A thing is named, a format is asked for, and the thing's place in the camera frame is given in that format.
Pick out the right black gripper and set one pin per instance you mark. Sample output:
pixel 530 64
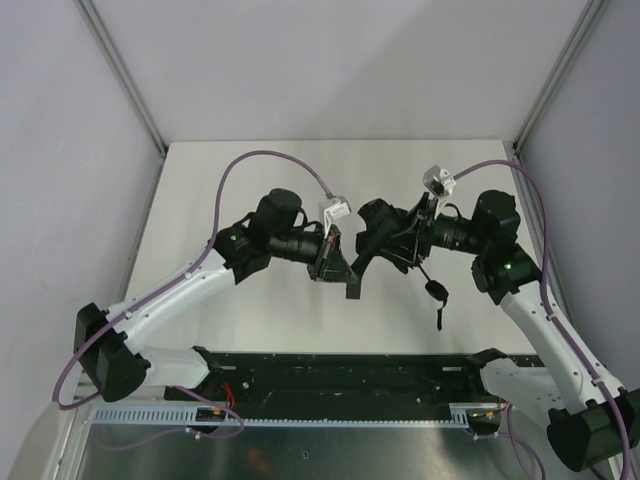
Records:
pixel 420 235

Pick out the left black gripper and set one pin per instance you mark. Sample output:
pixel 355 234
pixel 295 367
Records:
pixel 325 252

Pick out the black folding umbrella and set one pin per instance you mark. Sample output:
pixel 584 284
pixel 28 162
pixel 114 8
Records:
pixel 382 221

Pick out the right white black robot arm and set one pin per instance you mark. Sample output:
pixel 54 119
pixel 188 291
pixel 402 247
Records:
pixel 588 415

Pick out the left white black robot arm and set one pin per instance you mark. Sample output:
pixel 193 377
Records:
pixel 112 345

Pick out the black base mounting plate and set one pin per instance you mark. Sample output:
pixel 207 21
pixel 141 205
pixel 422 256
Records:
pixel 372 388

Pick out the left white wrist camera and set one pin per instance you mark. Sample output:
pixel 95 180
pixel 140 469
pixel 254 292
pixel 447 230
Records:
pixel 331 210

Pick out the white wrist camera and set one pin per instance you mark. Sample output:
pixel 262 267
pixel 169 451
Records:
pixel 440 183
pixel 331 210

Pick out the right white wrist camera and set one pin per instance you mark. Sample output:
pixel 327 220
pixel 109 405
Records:
pixel 440 183

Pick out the right aluminium frame post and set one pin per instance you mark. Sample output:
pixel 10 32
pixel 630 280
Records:
pixel 588 20

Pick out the aluminium frame post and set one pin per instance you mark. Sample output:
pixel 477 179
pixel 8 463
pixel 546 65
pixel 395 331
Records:
pixel 588 20
pixel 116 62

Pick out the left aluminium frame post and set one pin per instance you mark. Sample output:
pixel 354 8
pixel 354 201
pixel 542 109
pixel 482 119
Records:
pixel 116 62

